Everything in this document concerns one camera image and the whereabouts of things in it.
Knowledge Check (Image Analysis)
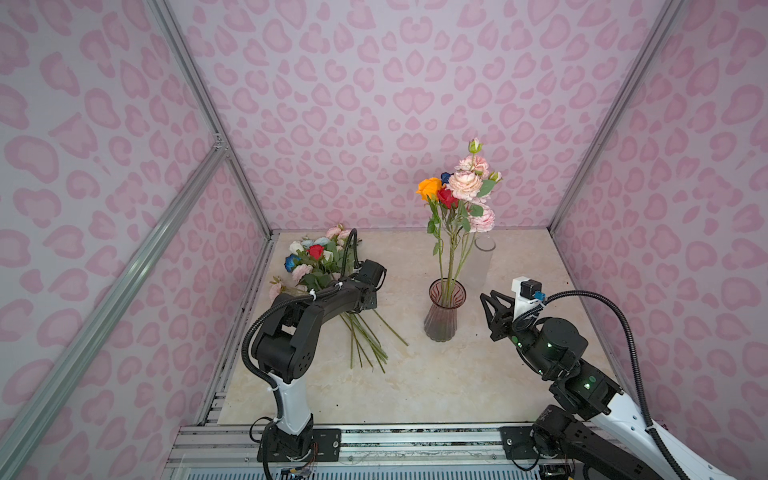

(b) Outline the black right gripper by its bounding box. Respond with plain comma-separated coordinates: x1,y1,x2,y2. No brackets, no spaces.
477,290,559,380

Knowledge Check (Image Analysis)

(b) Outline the clear frosted glass vase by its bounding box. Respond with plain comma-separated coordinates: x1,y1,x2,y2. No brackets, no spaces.
460,234,496,291

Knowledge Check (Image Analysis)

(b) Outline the pink ribbed glass vase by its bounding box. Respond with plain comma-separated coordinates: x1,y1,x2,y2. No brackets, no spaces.
423,278,467,342

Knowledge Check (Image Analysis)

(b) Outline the pale pink carnation spray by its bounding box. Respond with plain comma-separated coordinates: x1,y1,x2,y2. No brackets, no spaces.
269,257,340,301

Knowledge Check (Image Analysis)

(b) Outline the orange artificial rose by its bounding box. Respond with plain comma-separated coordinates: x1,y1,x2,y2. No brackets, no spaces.
417,177,452,306

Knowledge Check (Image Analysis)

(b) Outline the small red artificial rose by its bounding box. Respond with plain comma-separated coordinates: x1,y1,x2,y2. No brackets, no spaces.
437,185,459,306

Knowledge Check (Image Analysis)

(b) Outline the pink rosebud spray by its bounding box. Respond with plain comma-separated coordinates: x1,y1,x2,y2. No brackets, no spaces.
438,137,501,299

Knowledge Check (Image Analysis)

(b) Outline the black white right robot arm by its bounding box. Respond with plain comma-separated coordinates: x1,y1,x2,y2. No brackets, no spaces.
480,277,728,479

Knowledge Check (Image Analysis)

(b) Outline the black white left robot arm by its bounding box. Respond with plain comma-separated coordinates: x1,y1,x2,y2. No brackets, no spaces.
241,260,386,462

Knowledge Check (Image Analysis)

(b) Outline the red rose in bunch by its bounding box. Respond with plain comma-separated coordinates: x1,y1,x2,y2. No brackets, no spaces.
307,244,325,261

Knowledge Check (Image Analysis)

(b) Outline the white artificial rose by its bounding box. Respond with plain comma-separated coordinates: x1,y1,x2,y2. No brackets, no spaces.
289,241,304,255

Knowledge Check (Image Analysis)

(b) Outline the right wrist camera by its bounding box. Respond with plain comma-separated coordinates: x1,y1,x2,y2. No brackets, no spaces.
511,277,546,319

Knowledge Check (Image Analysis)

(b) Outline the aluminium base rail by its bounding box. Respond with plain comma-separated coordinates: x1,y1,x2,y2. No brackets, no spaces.
160,423,583,479

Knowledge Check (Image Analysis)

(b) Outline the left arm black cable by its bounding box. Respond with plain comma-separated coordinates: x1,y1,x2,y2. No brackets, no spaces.
241,227,361,403

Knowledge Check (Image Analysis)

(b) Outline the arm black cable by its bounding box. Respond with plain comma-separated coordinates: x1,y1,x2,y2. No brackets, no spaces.
241,227,361,403
509,290,691,480

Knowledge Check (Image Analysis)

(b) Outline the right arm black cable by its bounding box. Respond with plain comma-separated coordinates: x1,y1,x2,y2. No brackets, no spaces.
509,290,691,480

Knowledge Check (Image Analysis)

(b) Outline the aluminium frame left diagonal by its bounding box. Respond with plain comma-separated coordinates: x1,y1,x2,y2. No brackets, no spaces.
1,146,228,479

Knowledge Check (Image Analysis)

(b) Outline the aluminium frame left post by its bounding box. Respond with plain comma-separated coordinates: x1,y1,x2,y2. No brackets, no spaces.
146,0,273,239

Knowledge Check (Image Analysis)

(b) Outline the aluminium frame post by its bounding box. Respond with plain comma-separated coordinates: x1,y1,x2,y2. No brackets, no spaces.
146,0,273,239
547,0,688,237

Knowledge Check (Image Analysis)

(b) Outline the aluminium frame right post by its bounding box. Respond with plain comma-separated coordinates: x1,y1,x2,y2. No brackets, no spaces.
547,0,688,237

